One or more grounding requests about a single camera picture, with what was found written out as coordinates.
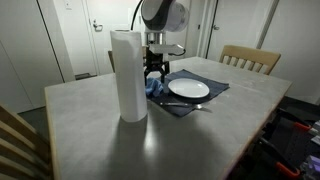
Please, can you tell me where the aluminium frame rail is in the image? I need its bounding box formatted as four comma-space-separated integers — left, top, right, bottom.
299, 153, 320, 180

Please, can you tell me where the orange handled black clamp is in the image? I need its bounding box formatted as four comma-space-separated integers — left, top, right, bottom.
256, 136, 302, 179
274, 108, 313, 134

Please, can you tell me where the white round plate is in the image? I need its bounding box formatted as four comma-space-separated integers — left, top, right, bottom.
167, 77, 211, 100

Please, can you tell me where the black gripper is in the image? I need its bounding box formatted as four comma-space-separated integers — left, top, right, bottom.
145, 53, 171, 87

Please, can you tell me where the long black robot cable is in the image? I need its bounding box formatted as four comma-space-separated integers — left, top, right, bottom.
130, 0, 145, 32

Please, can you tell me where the white door with lever handle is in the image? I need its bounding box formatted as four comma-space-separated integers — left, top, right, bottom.
84, 0, 143, 77

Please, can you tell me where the blue towel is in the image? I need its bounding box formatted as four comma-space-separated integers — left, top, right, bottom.
145, 77, 165, 98

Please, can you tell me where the light wooden slatted chair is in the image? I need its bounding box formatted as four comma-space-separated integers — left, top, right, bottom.
107, 44, 149, 74
218, 44, 282, 76
0, 102, 54, 180

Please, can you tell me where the silver lever door handle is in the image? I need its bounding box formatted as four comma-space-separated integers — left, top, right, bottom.
92, 19, 104, 33

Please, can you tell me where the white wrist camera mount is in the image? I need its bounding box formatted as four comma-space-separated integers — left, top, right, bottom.
147, 42, 186, 56

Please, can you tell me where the dark blue cloth placemat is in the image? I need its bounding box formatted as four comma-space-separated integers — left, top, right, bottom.
145, 68, 231, 118

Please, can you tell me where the white paper towel roll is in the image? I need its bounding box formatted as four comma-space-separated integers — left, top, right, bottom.
109, 29, 149, 123

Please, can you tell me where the silver fork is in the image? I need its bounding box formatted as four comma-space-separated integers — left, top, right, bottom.
159, 101, 205, 110

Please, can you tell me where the short black cable loop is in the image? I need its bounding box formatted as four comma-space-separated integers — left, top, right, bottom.
168, 49, 187, 57

